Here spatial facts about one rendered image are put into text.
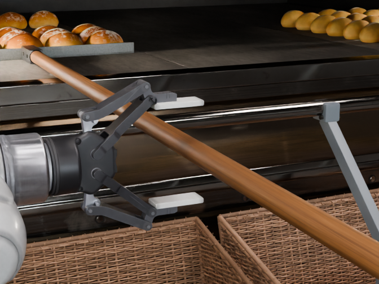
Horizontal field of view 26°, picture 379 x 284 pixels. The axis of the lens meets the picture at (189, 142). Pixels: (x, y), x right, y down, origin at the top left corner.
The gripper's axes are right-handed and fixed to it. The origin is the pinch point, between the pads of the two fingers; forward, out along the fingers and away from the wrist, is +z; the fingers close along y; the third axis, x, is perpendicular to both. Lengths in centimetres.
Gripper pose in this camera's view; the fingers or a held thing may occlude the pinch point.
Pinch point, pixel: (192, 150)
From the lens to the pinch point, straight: 111.6
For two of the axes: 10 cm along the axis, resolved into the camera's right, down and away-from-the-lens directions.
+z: 9.2, -1.0, 3.9
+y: 0.0, 9.7, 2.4
